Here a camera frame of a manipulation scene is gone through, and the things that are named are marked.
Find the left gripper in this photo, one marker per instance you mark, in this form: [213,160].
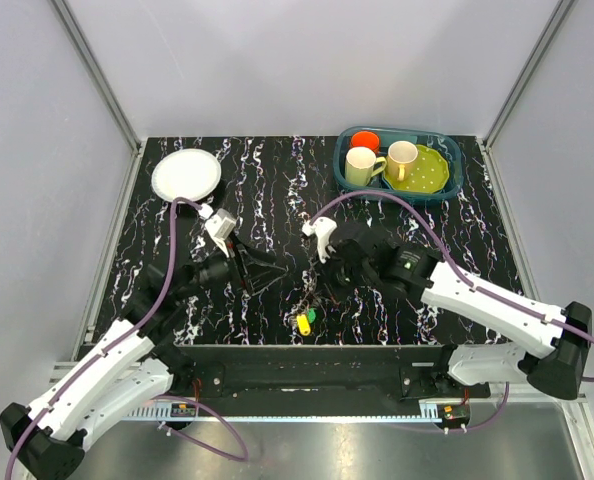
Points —
[249,274]

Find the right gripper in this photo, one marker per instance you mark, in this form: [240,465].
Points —
[332,258]

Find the yellow key tag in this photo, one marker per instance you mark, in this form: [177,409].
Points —
[303,325]

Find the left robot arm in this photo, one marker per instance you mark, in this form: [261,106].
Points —
[135,361]

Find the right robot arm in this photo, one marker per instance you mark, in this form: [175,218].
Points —
[546,345]

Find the pale green mug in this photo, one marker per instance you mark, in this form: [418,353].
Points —
[362,165]

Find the yellow mug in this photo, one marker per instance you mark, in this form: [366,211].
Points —
[401,156]

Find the green dotted plate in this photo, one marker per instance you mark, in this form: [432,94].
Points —
[429,175]

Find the orange cup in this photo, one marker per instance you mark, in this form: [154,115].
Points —
[366,139]

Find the white paper plate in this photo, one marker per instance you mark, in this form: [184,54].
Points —
[189,173]

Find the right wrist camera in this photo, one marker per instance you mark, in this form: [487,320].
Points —
[322,229]

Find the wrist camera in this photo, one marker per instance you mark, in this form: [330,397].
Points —
[322,229]
[219,226]

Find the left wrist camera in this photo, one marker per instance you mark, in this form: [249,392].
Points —
[219,226]

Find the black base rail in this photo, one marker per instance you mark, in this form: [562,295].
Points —
[324,381]

